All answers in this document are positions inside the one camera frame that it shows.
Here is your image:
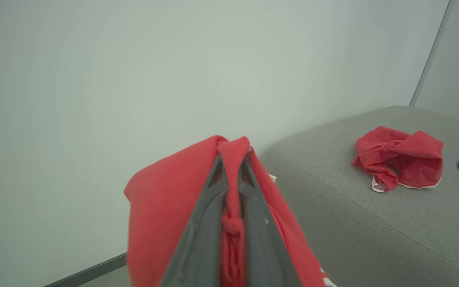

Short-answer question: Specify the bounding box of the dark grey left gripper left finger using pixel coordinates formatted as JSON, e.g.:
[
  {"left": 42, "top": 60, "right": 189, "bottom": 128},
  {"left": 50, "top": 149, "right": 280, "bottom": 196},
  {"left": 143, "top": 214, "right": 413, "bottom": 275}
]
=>
[{"left": 160, "top": 153, "right": 228, "bottom": 287}]

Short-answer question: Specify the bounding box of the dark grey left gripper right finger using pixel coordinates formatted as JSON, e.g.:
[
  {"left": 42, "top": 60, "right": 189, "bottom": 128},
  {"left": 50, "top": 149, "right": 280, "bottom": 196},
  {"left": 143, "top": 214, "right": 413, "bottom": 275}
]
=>
[{"left": 238, "top": 155, "right": 302, "bottom": 287}]

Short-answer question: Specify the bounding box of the red garment with white print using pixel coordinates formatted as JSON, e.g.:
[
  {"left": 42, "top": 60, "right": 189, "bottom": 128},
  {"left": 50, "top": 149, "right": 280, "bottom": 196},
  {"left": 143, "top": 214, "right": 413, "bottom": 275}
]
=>
[{"left": 124, "top": 135, "right": 337, "bottom": 287}]

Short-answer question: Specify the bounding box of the red garment with white trim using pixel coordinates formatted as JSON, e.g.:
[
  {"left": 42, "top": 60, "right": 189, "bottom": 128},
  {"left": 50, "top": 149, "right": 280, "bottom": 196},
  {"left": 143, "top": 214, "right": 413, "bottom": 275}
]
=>
[{"left": 352, "top": 126, "right": 444, "bottom": 193}]

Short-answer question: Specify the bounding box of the grey fabric sofa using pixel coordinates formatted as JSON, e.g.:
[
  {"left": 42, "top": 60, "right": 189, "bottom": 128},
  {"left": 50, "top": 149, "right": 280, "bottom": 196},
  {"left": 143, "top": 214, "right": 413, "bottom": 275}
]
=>
[{"left": 259, "top": 105, "right": 459, "bottom": 287}]

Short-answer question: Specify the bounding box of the black wall baseboard strip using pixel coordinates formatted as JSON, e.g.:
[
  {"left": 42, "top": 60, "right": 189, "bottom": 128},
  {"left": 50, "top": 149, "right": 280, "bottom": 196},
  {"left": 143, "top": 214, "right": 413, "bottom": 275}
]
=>
[{"left": 43, "top": 253, "right": 128, "bottom": 287}]

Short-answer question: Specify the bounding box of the grey partition frame post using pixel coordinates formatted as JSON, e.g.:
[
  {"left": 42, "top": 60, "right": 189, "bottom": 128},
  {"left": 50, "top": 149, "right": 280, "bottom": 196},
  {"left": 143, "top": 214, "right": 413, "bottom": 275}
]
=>
[{"left": 409, "top": 0, "right": 456, "bottom": 107}]

